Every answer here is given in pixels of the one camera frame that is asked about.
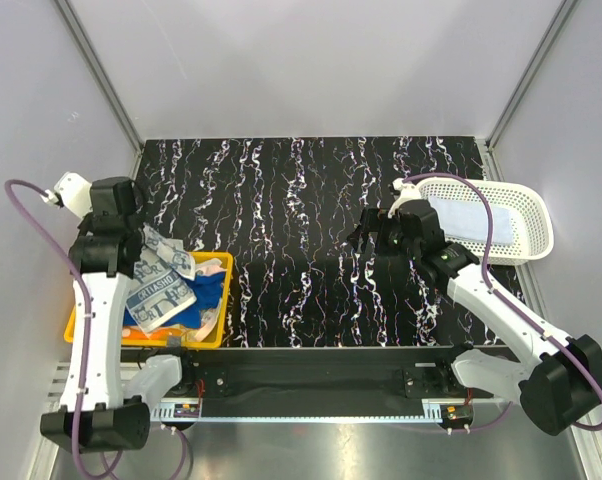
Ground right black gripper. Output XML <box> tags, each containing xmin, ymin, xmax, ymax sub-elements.
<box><xmin>346</xmin><ymin>207</ymin><xmax>420</xmax><ymax>262</ymax></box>

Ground blue patterned grey towel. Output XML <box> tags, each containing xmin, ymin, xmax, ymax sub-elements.
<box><xmin>126</xmin><ymin>225</ymin><xmax>196</xmax><ymax>334</ymax></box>

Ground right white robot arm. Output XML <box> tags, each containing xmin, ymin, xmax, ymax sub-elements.
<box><xmin>348</xmin><ymin>199</ymin><xmax>602</xmax><ymax>436</ymax></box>

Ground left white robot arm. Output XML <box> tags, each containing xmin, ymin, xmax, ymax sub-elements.
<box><xmin>40</xmin><ymin>172</ymin><xmax>197</xmax><ymax>454</ymax></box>

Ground orange towel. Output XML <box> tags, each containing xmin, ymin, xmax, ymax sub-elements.
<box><xmin>122</xmin><ymin>325</ymin><xmax>187</xmax><ymax>345</ymax></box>

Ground pink white towel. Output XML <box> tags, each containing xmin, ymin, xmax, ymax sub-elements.
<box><xmin>180</xmin><ymin>258</ymin><xmax>227</xmax><ymax>342</ymax></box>

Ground white perforated basket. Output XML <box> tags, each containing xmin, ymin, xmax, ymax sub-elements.
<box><xmin>417</xmin><ymin>177</ymin><xmax>554</xmax><ymax>266</ymax></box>

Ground yellow plastic bin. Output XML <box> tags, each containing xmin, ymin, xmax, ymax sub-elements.
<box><xmin>84</xmin><ymin>247</ymin><xmax>233</xmax><ymax>350</ymax></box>

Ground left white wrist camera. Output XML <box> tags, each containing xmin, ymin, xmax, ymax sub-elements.
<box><xmin>41</xmin><ymin>172</ymin><xmax>92</xmax><ymax>219</ymax></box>

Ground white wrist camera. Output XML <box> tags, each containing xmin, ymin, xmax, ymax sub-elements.
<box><xmin>41</xmin><ymin>172</ymin><xmax>92</xmax><ymax>219</ymax></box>
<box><xmin>388</xmin><ymin>178</ymin><xmax>422</xmax><ymax>218</ymax></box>

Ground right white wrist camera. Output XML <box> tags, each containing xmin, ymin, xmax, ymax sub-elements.
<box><xmin>388</xmin><ymin>178</ymin><xmax>422</xmax><ymax>218</ymax></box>

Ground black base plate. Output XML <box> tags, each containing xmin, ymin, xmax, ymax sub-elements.
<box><xmin>139</xmin><ymin>345</ymin><xmax>495</xmax><ymax>419</ymax></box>

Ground white slotted cable duct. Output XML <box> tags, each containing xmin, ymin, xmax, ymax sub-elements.
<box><xmin>150</xmin><ymin>401</ymin><xmax>201</xmax><ymax>423</ymax></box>

